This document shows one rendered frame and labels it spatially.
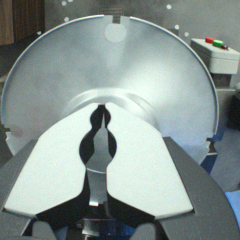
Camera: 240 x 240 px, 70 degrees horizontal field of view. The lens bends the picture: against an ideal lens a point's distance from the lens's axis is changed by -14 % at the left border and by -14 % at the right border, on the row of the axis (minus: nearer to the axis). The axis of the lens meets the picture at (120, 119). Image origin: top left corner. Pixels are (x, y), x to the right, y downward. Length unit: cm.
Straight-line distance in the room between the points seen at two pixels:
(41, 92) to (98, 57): 8
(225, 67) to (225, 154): 124
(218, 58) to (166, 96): 22
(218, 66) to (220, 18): 73
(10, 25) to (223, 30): 101
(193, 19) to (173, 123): 86
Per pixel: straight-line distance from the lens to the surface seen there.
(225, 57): 43
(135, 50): 21
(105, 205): 37
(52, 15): 103
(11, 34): 72
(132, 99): 22
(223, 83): 46
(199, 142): 28
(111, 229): 47
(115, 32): 21
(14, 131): 28
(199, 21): 108
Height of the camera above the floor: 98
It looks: 57 degrees down
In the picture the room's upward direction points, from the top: 176 degrees clockwise
